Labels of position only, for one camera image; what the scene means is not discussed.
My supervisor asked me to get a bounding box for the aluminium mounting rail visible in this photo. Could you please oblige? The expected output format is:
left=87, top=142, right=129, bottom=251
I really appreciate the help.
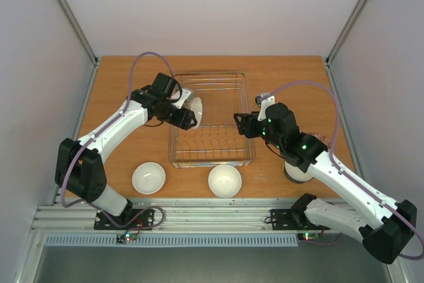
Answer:
left=30, top=198, right=296, bottom=233

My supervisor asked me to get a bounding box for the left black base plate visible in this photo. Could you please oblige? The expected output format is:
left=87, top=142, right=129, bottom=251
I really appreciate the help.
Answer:
left=93, top=209, right=154, bottom=230

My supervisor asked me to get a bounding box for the red patterned small dish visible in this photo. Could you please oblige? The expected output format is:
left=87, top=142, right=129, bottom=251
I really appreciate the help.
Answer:
left=311, top=133, right=332, bottom=148

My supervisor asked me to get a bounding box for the right aluminium frame post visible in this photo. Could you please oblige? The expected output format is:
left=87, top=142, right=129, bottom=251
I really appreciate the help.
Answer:
left=324, top=0, right=388, bottom=67

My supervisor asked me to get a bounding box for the right controller board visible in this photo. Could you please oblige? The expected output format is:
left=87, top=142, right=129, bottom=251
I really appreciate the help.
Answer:
left=297, top=232, right=323, bottom=241

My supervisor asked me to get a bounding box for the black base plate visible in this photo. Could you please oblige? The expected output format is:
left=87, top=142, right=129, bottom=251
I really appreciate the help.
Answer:
left=270, top=209, right=323, bottom=231
left=93, top=209, right=154, bottom=230

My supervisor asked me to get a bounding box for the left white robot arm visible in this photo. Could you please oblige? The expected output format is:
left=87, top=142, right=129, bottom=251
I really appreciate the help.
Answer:
left=55, top=73, right=199, bottom=229

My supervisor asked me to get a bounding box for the teal and white bowl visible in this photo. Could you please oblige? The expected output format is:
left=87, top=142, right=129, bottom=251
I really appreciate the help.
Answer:
left=284, top=161, right=313, bottom=184

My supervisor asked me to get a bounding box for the left controller board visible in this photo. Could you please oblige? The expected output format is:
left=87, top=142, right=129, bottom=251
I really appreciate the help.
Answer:
left=115, top=233, right=138, bottom=244

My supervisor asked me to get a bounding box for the aluminium frame post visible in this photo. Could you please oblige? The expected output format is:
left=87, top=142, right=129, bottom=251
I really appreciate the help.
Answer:
left=38, top=0, right=100, bottom=67
left=324, top=0, right=388, bottom=67

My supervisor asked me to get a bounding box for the grey slotted cable duct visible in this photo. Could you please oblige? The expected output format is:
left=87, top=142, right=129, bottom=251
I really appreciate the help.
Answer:
left=44, top=233, right=298, bottom=248

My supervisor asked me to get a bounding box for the left aluminium frame post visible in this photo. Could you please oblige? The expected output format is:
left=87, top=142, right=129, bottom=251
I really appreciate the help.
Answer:
left=38, top=0, right=100, bottom=67

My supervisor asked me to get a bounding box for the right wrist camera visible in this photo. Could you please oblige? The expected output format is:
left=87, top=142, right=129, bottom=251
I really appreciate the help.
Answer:
left=255, top=93, right=275, bottom=121

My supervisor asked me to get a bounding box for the floral cream bowl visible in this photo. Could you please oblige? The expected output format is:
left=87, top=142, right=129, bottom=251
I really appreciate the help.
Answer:
left=182, top=89, right=203, bottom=129

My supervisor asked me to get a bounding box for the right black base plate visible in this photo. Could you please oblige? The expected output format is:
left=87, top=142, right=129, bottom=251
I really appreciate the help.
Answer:
left=270, top=209, right=323, bottom=231

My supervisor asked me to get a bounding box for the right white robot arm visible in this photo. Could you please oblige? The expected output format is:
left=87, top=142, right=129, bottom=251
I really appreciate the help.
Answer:
left=234, top=102, right=417, bottom=264

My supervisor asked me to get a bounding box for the controller board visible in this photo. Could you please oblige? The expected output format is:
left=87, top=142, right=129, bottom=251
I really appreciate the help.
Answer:
left=115, top=233, right=138, bottom=244
left=297, top=232, right=323, bottom=241

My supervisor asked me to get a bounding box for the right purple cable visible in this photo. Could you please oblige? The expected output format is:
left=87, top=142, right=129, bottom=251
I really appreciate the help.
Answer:
left=270, top=80, right=424, bottom=260

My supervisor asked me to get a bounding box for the chrome wire dish rack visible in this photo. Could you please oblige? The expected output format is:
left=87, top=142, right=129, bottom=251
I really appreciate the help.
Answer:
left=168, top=70, right=255, bottom=168

